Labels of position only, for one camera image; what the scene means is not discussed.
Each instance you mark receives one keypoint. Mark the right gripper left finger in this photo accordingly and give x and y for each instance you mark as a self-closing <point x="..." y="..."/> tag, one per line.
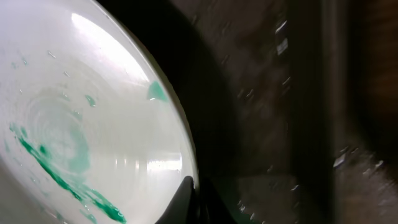
<point x="182" y="208"/>

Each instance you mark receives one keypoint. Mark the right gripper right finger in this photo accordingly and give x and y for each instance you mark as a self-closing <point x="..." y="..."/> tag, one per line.
<point x="212" y="208"/>

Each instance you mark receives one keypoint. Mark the white plate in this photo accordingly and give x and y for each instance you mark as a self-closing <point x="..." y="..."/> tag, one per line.
<point x="91" y="130"/>

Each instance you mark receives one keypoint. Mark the large dark serving tray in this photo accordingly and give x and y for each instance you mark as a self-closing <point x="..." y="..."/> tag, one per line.
<point x="292" y="105"/>

